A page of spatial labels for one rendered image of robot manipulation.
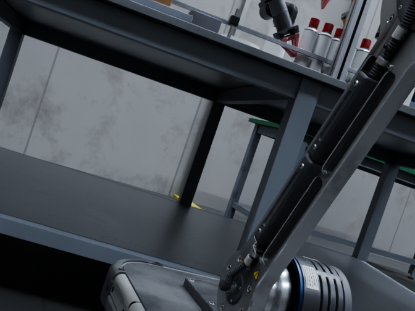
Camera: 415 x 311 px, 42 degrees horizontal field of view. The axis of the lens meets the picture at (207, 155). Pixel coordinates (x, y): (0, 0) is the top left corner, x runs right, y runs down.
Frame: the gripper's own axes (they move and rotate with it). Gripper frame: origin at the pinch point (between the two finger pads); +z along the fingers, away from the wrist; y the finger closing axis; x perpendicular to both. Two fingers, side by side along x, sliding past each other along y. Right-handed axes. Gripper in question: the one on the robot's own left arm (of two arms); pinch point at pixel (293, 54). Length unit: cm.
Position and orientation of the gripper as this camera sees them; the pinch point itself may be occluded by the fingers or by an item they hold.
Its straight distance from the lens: 191.5
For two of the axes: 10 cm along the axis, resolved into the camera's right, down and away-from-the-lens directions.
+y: -1.8, -1.0, 9.8
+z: 3.4, 9.3, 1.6
